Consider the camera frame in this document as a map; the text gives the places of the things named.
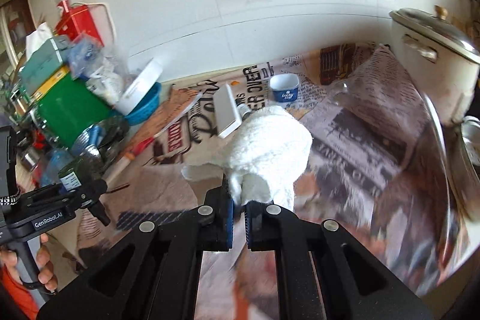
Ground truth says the dark green bottle white label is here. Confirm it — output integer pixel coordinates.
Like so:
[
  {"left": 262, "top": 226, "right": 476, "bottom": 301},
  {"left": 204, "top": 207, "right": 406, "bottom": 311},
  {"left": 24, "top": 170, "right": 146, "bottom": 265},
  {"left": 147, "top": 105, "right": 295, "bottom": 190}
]
[{"left": 58, "top": 154, "right": 128, "bottom": 194}]

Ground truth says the white paper towel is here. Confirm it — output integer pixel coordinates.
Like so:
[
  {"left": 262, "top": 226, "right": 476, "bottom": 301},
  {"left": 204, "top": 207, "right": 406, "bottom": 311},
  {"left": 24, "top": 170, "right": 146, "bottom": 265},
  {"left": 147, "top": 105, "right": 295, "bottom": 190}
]
[{"left": 181, "top": 106, "right": 312, "bottom": 211}]

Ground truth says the white rectangular box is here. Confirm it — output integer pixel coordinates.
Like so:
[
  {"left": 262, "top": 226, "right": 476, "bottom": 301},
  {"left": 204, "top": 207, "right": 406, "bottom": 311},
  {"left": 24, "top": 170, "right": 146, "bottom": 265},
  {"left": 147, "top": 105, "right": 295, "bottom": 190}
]
[{"left": 213, "top": 85, "right": 242, "bottom": 139}]

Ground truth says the clear plastic cup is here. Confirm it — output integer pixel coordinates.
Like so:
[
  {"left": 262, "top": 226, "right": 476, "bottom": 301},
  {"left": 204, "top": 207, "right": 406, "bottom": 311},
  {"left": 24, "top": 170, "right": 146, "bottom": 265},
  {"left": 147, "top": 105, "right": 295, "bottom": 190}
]
[{"left": 327, "top": 79, "right": 362, "bottom": 108}]

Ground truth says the blue white yogurt cup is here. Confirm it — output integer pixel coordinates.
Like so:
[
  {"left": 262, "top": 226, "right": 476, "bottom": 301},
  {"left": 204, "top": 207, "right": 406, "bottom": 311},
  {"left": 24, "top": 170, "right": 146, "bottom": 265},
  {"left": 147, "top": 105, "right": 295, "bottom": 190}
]
[{"left": 269, "top": 73, "right": 300, "bottom": 103}]

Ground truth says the small dark bottle white label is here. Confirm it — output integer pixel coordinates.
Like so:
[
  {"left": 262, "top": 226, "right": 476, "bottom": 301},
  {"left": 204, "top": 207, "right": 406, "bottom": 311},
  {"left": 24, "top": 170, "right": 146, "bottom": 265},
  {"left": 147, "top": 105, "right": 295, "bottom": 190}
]
[{"left": 237, "top": 103, "right": 251, "bottom": 120}]

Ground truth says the left hand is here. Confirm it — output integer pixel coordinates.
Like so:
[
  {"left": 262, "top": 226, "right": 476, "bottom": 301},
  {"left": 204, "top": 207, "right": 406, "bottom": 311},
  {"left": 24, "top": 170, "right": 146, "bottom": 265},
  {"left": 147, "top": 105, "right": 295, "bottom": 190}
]
[{"left": 1, "top": 233, "right": 58, "bottom": 292}]

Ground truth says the red white pen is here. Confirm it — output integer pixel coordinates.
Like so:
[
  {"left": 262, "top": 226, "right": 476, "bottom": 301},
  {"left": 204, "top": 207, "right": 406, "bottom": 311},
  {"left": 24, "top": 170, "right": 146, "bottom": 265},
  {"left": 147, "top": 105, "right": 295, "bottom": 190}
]
[{"left": 104, "top": 137, "right": 154, "bottom": 188}]

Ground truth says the green box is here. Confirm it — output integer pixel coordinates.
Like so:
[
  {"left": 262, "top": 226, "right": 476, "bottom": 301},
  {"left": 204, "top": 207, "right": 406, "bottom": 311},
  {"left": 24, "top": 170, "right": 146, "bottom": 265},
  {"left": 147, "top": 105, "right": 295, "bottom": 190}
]
[{"left": 37, "top": 74, "right": 112, "bottom": 148}]

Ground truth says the newspaper print table cloth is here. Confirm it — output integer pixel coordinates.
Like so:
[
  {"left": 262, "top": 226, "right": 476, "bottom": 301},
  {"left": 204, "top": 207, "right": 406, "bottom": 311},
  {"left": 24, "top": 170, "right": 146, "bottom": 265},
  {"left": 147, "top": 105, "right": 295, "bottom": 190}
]
[{"left": 77, "top": 45, "right": 468, "bottom": 296}]

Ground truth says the blue plastic basket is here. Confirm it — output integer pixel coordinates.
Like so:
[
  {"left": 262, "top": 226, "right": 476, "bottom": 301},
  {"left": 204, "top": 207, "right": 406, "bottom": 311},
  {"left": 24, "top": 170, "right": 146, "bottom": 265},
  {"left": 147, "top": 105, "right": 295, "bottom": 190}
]
[{"left": 125, "top": 82, "right": 162, "bottom": 126}]

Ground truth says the orange booklet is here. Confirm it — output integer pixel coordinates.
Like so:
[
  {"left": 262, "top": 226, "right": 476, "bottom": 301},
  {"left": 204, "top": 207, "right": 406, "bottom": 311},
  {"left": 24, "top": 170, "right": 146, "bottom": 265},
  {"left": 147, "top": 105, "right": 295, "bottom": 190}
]
[{"left": 120, "top": 87, "right": 203, "bottom": 157}]

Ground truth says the teal tissue pack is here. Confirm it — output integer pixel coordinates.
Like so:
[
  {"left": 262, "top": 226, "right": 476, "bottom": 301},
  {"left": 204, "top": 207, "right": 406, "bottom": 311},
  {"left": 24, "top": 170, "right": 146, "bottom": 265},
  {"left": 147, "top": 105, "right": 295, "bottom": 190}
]
[{"left": 19, "top": 35, "right": 71, "bottom": 96}]

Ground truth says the red tin can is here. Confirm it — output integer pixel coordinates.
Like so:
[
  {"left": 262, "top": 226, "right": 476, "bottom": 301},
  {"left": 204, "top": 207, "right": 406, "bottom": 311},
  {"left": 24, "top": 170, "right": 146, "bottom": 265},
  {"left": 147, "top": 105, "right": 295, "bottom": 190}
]
[{"left": 55, "top": 0, "right": 103, "bottom": 46}]

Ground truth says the metal basin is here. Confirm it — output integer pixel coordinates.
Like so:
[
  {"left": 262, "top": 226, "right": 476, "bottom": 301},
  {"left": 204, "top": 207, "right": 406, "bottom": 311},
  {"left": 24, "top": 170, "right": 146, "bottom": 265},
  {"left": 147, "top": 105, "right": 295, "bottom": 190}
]
[{"left": 446, "top": 116, "right": 480, "bottom": 222}]

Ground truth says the white rice cooker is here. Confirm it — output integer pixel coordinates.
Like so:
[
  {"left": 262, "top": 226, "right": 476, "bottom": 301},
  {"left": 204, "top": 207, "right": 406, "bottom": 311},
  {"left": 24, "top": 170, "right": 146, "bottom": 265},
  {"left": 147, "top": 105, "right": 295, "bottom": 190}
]
[{"left": 389, "top": 6, "right": 479, "bottom": 126}]

